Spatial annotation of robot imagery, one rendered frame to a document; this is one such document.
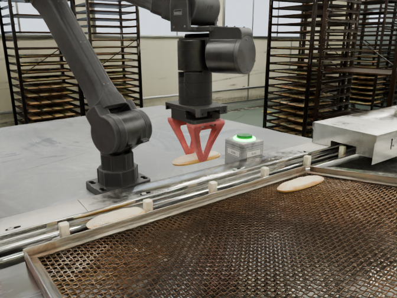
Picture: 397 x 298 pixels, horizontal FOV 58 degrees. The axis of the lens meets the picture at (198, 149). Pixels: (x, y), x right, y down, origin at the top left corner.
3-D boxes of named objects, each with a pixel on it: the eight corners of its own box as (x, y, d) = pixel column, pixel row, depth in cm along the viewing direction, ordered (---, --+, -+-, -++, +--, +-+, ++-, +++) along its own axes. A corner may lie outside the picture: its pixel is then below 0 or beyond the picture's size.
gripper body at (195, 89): (194, 107, 68) (193, 68, 66) (228, 116, 60) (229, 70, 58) (164, 112, 64) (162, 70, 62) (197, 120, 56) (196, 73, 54)
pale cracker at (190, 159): (212, 152, 69) (212, 146, 68) (225, 156, 66) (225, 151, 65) (167, 162, 63) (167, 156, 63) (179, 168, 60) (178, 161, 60)
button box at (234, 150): (244, 172, 98) (246, 132, 94) (266, 181, 91) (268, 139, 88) (221, 178, 93) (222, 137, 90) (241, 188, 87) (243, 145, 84)
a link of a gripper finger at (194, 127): (202, 151, 69) (201, 102, 66) (225, 161, 63) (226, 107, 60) (171, 158, 65) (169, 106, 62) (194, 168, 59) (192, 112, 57)
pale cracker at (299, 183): (312, 177, 64) (311, 171, 64) (329, 180, 61) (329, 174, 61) (271, 190, 59) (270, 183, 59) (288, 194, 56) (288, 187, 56)
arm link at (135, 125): (120, 152, 82) (101, 158, 77) (117, 107, 79) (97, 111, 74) (150, 159, 76) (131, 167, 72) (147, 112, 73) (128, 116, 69)
